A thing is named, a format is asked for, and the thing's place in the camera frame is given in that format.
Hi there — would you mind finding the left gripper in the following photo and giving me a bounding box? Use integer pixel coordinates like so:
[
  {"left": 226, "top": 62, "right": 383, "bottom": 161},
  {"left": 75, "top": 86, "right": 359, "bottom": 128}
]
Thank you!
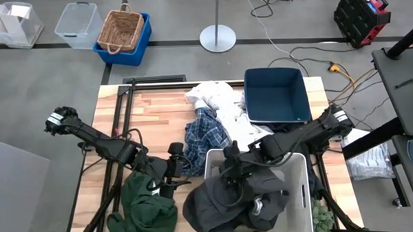
[{"left": 148, "top": 140, "right": 191, "bottom": 201}]

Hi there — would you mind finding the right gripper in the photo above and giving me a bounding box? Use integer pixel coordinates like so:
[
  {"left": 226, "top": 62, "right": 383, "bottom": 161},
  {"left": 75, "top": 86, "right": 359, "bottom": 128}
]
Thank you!
[{"left": 218, "top": 139, "right": 256, "bottom": 180}]

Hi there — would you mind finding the blue plaid shirt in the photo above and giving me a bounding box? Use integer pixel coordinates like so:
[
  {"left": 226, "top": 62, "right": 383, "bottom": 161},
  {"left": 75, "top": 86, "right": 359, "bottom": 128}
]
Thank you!
[{"left": 181, "top": 106, "right": 234, "bottom": 177}]

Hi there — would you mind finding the dark green garment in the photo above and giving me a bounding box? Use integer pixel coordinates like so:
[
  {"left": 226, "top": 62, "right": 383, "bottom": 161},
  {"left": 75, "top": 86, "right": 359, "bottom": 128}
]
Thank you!
[{"left": 105, "top": 170, "right": 180, "bottom": 232}]

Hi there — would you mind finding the dark grey hoodie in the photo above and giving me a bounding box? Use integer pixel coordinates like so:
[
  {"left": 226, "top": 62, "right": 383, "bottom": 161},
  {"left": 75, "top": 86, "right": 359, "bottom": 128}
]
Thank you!
[{"left": 180, "top": 167, "right": 293, "bottom": 232}]

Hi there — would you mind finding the white plastic mesh laundry basket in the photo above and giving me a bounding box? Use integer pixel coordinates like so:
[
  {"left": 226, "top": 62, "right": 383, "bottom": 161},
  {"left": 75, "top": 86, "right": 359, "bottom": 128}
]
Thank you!
[{"left": 203, "top": 145, "right": 315, "bottom": 232}]

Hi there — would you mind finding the black floor vent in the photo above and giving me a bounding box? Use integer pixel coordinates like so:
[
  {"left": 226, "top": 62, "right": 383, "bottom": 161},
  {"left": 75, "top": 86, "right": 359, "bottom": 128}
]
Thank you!
[{"left": 122, "top": 74, "right": 187, "bottom": 85}]

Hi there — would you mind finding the silver floor lamp stand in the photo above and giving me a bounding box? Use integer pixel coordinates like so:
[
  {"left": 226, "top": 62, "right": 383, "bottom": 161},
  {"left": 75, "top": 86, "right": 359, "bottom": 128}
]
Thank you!
[{"left": 198, "top": 0, "right": 244, "bottom": 54}]

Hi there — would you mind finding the small green plant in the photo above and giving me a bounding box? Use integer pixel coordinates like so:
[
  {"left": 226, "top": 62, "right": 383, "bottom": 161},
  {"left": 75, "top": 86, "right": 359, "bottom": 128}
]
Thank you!
[{"left": 311, "top": 198, "right": 335, "bottom": 232}]

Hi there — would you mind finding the blue plastic bin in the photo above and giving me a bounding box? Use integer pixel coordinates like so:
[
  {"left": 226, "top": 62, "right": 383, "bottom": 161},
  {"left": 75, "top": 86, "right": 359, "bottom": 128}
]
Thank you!
[{"left": 92, "top": 11, "right": 153, "bottom": 68}]

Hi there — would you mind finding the clear plastic bag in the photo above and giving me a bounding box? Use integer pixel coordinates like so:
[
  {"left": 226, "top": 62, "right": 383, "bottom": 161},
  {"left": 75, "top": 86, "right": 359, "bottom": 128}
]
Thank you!
[{"left": 339, "top": 126, "right": 396, "bottom": 182}]

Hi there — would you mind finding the black support beam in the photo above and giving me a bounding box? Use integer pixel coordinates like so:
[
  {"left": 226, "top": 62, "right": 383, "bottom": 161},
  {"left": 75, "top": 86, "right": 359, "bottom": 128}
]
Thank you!
[{"left": 340, "top": 117, "right": 407, "bottom": 160}]

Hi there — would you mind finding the wicker basket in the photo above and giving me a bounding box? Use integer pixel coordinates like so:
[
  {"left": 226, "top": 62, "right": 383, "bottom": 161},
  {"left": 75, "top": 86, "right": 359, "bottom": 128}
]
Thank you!
[{"left": 95, "top": 2, "right": 147, "bottom": 56}]

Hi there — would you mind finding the clear plastic bin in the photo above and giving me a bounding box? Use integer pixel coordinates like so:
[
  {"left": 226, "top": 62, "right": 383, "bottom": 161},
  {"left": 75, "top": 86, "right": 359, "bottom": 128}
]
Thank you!
[{"left": 53, "top": 1, "right": 105, "bottom": 52}]

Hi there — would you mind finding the grey side table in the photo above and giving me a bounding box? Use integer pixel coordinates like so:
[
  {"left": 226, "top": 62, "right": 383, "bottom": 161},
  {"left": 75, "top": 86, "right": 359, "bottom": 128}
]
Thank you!
[{"left": 371, "top": 45, "right": 413, "bottom": 138}]

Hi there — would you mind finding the red and black toolbox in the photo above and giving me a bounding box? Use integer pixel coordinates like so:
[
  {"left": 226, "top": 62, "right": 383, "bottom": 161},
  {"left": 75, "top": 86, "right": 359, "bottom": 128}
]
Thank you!
[{"left": 332, "top": 0, "right": 394, "bottom": 50}]

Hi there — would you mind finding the black tool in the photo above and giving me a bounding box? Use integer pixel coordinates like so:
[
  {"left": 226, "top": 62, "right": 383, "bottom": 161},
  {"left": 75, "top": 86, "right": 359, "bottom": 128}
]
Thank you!
[{"left": 394, "top": 76, "right": 413, "bottom": 89}]

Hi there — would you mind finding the clear plastic box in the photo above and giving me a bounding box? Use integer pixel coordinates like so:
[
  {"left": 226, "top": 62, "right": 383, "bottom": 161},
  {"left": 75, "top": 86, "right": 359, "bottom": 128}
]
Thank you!
[{"left": 0, "top": 0, "right": 45, "bottom": 51}]

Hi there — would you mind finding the black stand pole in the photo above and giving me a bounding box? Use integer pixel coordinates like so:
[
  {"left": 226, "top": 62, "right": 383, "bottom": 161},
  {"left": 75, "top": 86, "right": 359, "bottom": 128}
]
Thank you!
[{"left": 383, "top": 19, "right": 413, "bottom": 61}]

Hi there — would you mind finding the white cardboard sheet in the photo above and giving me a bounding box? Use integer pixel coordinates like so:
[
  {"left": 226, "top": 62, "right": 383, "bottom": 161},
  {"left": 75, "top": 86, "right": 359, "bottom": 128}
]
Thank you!
[{"left": 0, "top": 3, "right": 32, "bottom": 38}]

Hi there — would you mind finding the black metal table frame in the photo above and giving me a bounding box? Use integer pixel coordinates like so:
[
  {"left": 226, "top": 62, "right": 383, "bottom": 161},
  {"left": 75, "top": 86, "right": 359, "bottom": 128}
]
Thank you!
[{"left": 59, "top": 74, "right": 366, "bottom": 232}]

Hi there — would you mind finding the black cable loop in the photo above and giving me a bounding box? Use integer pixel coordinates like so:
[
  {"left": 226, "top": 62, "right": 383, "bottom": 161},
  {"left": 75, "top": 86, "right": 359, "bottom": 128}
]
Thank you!
[{"left": 266, "top": 43, "right": 350, "bottom": 78}]

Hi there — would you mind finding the white cable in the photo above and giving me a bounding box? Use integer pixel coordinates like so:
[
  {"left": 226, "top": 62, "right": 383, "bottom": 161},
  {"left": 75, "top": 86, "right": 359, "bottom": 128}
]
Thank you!
[{"left": 240, "top": 0, "right": 308, "bottom": 80}]

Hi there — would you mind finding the yellow extension cord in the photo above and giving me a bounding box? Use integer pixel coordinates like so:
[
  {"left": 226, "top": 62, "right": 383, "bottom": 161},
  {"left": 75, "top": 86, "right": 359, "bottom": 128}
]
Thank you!
[{"left": 326, "top": 61, "right": 377, "bottom": 102}]

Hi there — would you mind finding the black cable bundle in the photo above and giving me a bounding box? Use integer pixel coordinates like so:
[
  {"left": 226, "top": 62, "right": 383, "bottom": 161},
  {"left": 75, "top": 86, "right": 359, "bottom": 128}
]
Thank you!
[{"left": 249, "top": 0, "right": 309, "bottom": 19}]

